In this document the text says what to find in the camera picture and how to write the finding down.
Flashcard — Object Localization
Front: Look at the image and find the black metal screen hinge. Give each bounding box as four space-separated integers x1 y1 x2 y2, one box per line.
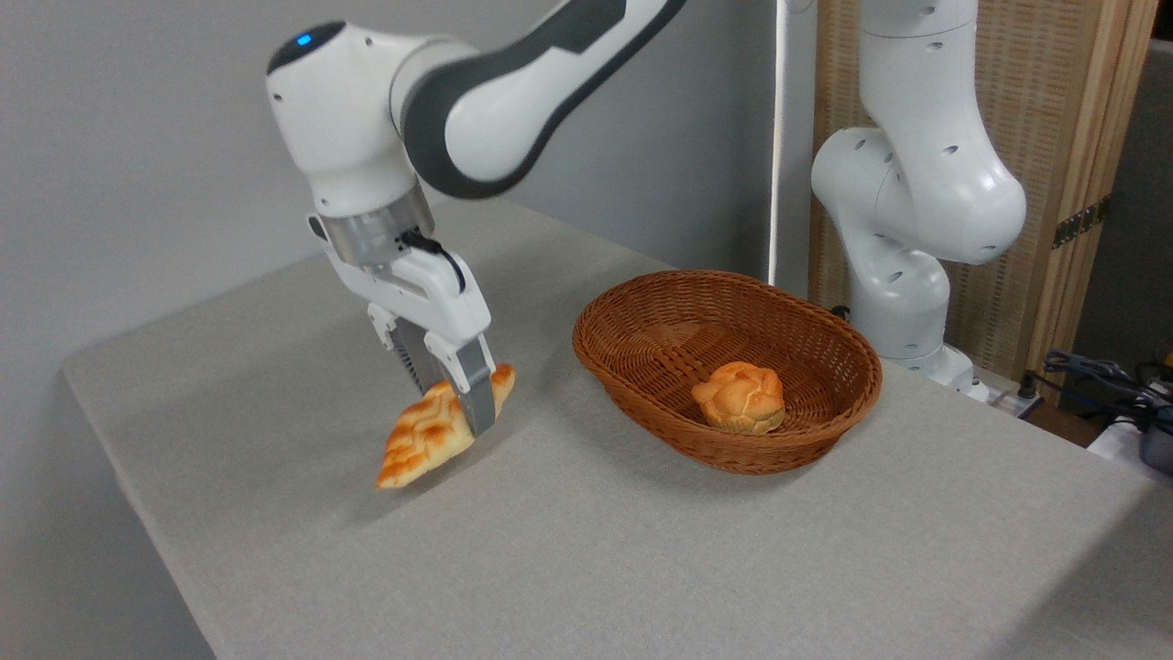
1051 196 1113 250

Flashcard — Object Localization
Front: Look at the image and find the white vertical pole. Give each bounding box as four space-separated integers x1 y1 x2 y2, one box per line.
767 0 792 287

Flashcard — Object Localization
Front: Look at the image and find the white power strip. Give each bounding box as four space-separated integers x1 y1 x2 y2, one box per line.
979 383 1044 419

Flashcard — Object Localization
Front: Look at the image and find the grey tablecloth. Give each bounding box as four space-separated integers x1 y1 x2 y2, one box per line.
62 197 1173 660

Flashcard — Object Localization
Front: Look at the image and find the bundle of dark cables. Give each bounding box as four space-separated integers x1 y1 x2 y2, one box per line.
1019 350 1173 424

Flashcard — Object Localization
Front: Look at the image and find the wooden woven folding screen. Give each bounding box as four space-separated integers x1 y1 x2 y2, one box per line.
811 0 1161 406

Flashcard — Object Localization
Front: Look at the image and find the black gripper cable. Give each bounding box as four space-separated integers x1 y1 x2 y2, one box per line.
400 228 467 295

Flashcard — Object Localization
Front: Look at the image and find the round bread roll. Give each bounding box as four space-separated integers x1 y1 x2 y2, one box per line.
691 361 787 436

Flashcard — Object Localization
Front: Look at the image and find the long braided bread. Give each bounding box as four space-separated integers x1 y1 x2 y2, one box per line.
376 363 517 490

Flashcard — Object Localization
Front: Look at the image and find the brown wicker basket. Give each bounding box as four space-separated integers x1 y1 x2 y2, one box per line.
572 269 884 476

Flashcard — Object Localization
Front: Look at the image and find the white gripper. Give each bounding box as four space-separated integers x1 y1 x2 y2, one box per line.
306 215 499 437

